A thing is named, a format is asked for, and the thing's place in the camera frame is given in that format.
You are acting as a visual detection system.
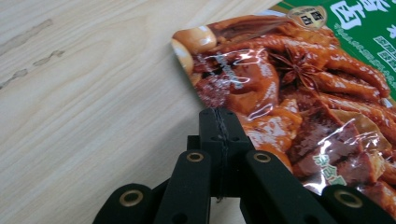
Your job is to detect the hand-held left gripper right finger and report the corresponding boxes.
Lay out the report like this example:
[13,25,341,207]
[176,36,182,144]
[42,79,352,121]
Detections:
[221,107,255,200]

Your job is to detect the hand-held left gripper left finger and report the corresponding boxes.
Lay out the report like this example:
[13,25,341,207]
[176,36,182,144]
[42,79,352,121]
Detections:
[186,106,226,200]

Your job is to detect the green braised meat seasoning packet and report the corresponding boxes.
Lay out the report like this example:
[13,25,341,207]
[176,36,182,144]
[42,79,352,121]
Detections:
[170,0,396,220]

